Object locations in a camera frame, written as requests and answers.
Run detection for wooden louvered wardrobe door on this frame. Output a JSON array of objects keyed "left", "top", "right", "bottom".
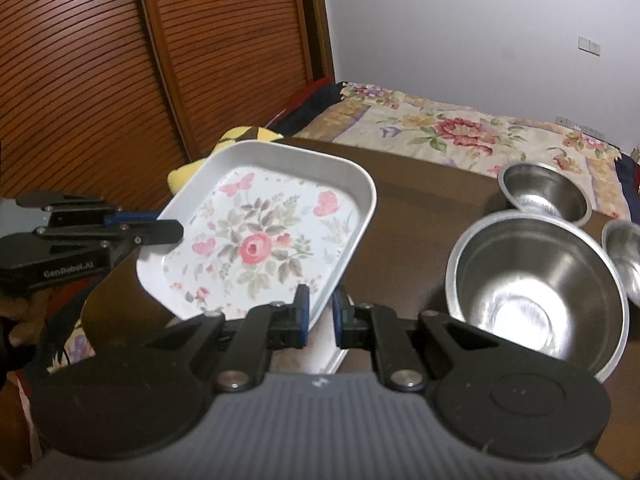
[
  {"left": 0, "top": 0, "right": 201, "bottom": 221},
  {"left": 132, "top": 0, "right": 335, "bottom": 161}
]

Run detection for floral bed blanket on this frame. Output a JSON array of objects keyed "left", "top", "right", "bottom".
[{"left": 300, "top": 81, "right": 632, "bottom": 221}]

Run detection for red and navy clothing pile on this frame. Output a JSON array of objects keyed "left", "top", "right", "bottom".
[{"left": 265, "top": 76, "right": 346, "bottom": 136}]

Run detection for floral bed sheet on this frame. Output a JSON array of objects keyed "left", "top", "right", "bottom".
[{"left": 47, "top": 305, "right": 98, "bottom": 373}]

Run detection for square floral plate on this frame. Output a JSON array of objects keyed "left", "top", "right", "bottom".
[
  {"left": 136, "top": 140, "right": 377, "bottom": 335},
  {"left": 307, "top": 347, "right": 348, "bottom": 376}
]

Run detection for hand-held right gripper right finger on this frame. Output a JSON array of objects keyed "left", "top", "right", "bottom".
[{"left": 333, "top": 285, "right": 501, "bottom": 392}]

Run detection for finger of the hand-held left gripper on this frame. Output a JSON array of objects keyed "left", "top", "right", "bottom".
[
  {"left": 15, "top": 191, "right": 158, "bottom": 227},
  {"left": 37, "top": 219, "right": 184, "bottom": 266}
]

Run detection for white wall socket row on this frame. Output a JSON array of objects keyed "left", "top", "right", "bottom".
[{"left": 555, "top": 116, "right": 606, "bottom": 137}]

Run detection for person's left hand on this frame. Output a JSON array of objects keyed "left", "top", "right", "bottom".
[{"left": 0, "top": 291, "right": 51, "bottom": 346}]

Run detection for dark blue cloth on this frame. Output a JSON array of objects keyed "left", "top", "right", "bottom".
[{"left": 612, "top": 147, "right": 640, "bottom": 221}]

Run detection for small stainless steel bowl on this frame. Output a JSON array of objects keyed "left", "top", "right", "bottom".
[
  {"left": 601, "top": 220, "right": 640, "bottom": 307},
  {"left": 498, "top": 161, "right": 594, "bottom": 226}
]

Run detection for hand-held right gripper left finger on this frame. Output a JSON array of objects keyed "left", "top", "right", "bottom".
[{"left": 145, "top": 284, "right": 309, "bottom": 394}]

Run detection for yellow plush toy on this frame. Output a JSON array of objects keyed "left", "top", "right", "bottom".
[{"left": 167, "top": 126, "right": 284, "bottom": 195}]

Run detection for large stainless steel bowl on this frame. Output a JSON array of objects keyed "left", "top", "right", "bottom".
[{"left": 445, "top": 210, "right": 630, "bottom": 383}]

